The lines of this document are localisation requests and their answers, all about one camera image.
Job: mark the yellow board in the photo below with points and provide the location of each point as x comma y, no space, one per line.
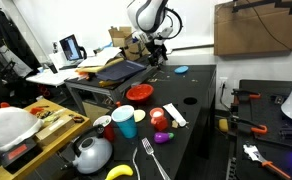
89,69

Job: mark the purple toy eggplant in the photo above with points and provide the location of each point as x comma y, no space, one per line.
162,137

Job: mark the open cardboard box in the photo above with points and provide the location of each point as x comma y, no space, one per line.
121,40

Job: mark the pale yellow plastic saucer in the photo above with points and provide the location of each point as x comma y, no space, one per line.
140,115

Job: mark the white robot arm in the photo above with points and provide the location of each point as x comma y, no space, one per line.
146,13

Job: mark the wooden table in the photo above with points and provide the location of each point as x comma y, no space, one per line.
52,146

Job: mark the open black laptop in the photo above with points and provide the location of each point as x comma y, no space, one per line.
71,48

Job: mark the white plastic utensil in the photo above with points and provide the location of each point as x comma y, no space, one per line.
133,158

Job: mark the white paper pile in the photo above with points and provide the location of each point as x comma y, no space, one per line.
99,58

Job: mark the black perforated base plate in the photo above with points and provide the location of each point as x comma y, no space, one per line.
272,113

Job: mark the red plastic bowl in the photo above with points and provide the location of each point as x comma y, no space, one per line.
139,91

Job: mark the blue cup white rim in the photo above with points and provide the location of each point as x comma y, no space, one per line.
126,125

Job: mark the yellow toy banana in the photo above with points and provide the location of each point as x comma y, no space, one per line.
119,171

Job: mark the silver fork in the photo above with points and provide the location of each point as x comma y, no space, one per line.
147,145

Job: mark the beige tape piece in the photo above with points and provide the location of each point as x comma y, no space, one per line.
175,124

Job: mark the black hanging clothes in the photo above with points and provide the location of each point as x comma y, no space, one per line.
22,50

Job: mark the black headphones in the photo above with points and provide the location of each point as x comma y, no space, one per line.
85,52

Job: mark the white tube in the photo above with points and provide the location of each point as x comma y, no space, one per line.
174,114

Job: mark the flat tan cardboard box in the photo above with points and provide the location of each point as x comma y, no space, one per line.
52,128

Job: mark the blue plastic saucer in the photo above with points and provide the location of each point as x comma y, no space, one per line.
181,69

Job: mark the black scale red display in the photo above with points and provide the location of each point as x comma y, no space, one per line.
17,151

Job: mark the red and white cup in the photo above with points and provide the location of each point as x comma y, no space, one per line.
109,133

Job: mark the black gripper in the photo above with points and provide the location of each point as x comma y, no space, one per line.
156,50

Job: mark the white desk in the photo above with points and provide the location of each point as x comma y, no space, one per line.
49,78

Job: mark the orange black clamp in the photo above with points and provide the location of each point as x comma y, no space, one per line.
242,93
261,129

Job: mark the white wall outlet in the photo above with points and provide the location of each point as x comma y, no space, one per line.
223,81

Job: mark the aluminium frame side table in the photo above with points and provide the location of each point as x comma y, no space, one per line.
96,85

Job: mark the taped cardboard box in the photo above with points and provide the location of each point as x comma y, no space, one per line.
136,50

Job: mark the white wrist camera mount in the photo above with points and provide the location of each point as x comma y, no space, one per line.
158,41

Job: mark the red toy mug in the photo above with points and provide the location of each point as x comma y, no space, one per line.
159,122

